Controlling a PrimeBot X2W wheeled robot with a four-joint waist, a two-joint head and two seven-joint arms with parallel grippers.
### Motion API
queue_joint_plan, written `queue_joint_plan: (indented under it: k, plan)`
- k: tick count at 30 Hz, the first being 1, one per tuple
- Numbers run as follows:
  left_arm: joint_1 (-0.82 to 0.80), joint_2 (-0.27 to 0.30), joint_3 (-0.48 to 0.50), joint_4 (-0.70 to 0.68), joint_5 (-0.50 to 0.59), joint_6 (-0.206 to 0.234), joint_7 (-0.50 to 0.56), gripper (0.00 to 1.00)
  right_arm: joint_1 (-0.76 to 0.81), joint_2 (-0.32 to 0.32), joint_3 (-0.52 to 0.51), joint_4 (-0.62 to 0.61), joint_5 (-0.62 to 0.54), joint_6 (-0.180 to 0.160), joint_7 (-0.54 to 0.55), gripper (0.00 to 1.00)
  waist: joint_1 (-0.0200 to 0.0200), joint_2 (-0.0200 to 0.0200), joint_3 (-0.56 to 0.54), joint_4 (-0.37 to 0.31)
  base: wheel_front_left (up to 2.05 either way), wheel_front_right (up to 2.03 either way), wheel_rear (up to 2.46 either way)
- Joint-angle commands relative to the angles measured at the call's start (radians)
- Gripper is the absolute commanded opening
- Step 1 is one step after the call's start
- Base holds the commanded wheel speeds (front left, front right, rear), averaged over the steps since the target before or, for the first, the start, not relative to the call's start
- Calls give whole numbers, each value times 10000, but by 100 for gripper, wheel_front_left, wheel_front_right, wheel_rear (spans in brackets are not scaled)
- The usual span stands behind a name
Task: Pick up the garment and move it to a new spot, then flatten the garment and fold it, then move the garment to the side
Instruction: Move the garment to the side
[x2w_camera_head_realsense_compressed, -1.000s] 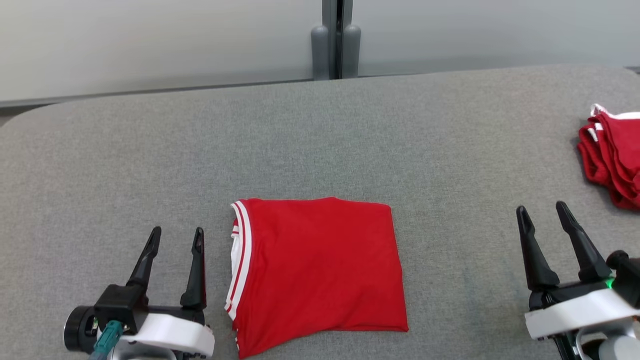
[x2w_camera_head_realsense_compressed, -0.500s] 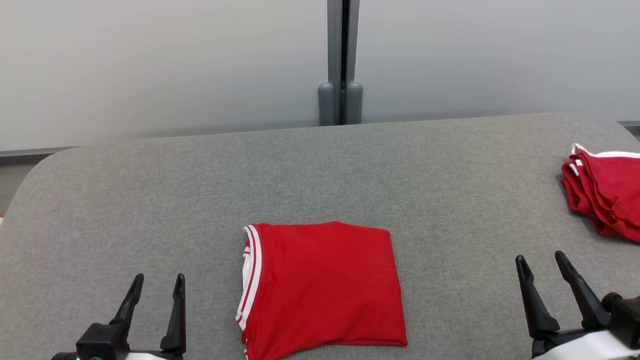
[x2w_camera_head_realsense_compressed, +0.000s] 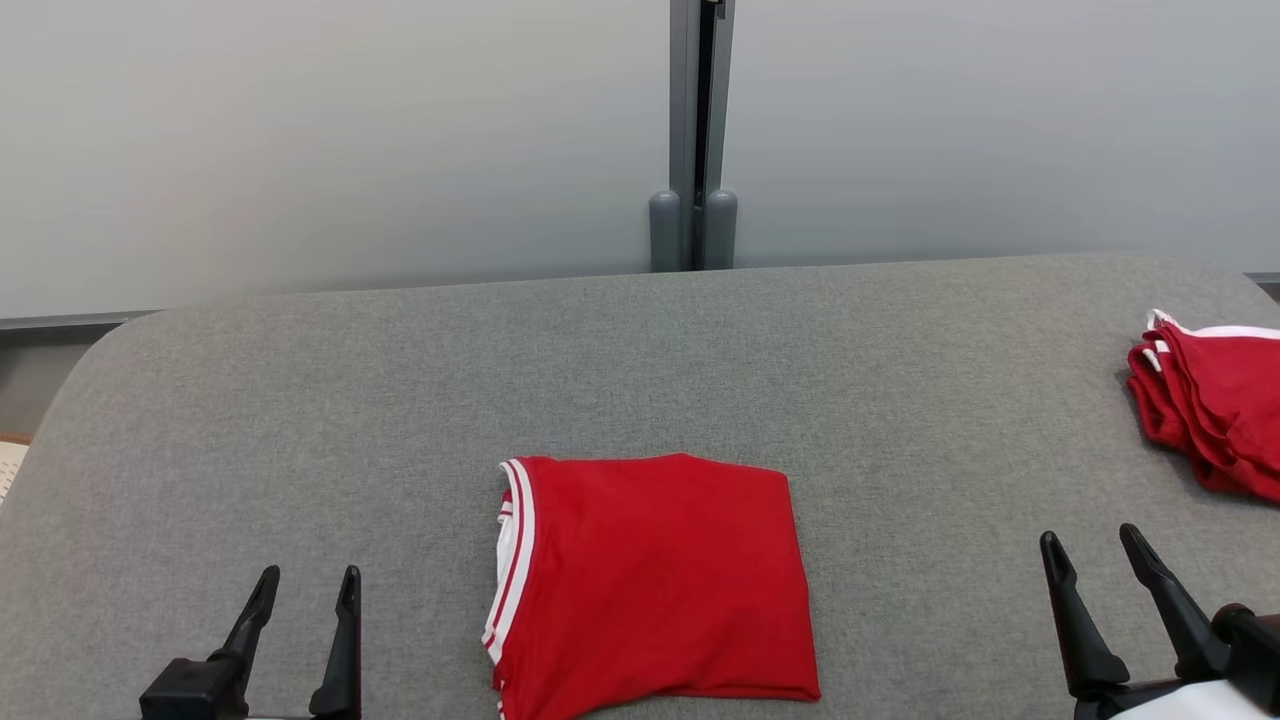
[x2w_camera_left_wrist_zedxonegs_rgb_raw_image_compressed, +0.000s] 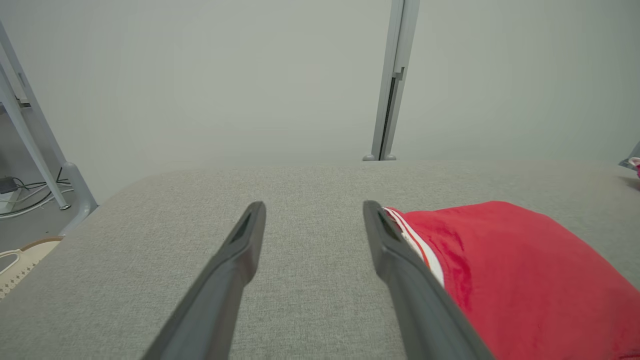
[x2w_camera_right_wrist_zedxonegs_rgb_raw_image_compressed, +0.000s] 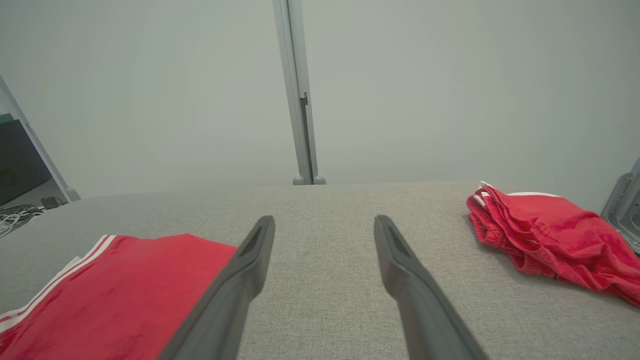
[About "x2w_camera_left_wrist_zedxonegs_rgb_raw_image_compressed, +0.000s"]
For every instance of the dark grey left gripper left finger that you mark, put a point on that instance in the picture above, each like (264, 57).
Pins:
(225, 285)

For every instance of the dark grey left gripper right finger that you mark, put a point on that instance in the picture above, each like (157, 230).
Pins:
(415, 300)

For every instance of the red and white basketball jersey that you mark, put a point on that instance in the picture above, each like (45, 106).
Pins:
(525, 275)

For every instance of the red shorts with white stripes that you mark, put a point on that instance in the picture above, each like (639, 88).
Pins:
(636, 164)

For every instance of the cream laundry basket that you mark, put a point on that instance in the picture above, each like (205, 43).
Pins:
(25, 257)

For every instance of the black power adapter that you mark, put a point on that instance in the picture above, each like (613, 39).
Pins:
(7, 185)

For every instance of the grey partition post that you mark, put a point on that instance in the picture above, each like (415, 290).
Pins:
(395, 75)

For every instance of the grey metal frame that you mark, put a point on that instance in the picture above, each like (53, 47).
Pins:
(30, 145)

